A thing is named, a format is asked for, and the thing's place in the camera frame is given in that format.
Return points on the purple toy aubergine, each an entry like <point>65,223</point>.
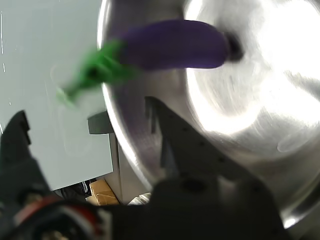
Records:
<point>175,45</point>

